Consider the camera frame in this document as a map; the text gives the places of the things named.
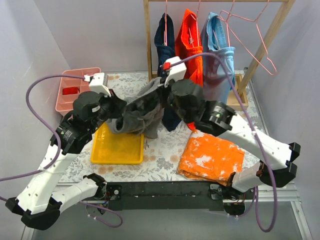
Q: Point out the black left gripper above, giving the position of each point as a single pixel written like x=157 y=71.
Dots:
x=116 y=104

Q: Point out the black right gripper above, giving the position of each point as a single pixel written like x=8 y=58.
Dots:
x=164 y=93

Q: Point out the grey shorts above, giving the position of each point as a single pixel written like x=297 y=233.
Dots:
x=143 y=113

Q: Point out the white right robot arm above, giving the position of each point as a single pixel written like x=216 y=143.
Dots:
x=275 y=167

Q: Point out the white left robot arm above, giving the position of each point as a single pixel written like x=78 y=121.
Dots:
x=39 y=205

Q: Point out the navy blue shorts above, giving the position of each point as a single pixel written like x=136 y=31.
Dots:
x=170 y=119

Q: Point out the light blue shorts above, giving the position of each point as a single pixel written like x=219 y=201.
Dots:
x=215 y=79

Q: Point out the pink hanger with red shorts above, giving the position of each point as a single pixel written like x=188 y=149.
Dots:
x=198 y=39

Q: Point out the pink hanger with navy shorts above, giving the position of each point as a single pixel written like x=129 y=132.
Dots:
x=165 y=41

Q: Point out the orange white folded shorts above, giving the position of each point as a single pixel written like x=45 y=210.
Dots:
x=209 y=158

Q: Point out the pink hanger with blue shorts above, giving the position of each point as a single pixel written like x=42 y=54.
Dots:
x=221 y=28

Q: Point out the yellow plastic tray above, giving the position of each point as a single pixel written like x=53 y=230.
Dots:
x=116 y=149

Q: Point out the red folded cloth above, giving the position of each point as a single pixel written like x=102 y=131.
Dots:
x=70 y=91

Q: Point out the pink divided organizer box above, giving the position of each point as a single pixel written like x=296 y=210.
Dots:
x=64 y=103

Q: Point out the floral table mat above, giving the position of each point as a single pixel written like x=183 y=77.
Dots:
x=161 y=156

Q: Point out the wooden clothes rack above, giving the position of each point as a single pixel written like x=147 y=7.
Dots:
x=241 y=81

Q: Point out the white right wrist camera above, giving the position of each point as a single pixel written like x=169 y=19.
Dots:
x=175 y=69

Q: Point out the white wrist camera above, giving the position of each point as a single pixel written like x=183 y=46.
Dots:
x=175 y=69
x=98 y=83

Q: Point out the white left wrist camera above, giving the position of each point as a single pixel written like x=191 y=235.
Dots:
x=98 y=83

